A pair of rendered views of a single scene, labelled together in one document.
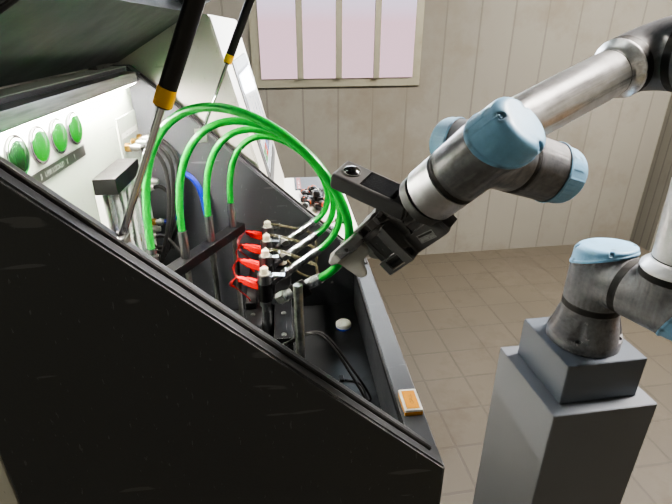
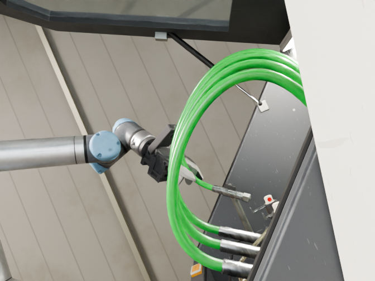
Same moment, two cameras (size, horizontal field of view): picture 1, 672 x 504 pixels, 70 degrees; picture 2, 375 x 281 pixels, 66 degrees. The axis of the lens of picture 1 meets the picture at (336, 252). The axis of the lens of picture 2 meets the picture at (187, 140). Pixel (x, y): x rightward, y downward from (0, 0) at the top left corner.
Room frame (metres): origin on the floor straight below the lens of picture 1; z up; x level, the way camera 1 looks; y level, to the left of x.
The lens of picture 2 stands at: (1.42, 0.14, 1.24)
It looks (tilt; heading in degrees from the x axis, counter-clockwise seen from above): 4 degrees up; 189
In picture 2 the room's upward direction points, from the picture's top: 25 degrees counter-clockwise
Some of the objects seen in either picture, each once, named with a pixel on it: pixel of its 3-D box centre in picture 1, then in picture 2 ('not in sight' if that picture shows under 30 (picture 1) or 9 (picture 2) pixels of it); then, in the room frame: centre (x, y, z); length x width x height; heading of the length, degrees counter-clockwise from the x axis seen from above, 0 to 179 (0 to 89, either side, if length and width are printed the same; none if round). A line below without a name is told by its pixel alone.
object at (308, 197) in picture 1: (315, 194); not in sight; (1.56, 0.07, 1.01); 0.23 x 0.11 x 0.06; 6
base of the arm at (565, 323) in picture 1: (587, 318); not in sight; (0.88, -0.55, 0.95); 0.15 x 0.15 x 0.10
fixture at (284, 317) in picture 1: (271, 322); not in sight; (0.93, 0.15, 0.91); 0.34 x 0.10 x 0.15; 6
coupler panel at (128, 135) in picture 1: (145, 185); not in sight; (1.02, 0.42, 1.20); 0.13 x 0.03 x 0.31; 6
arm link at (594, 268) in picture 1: (602, 272); not in sight; (0.87, -0.55, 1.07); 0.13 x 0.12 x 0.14; 27
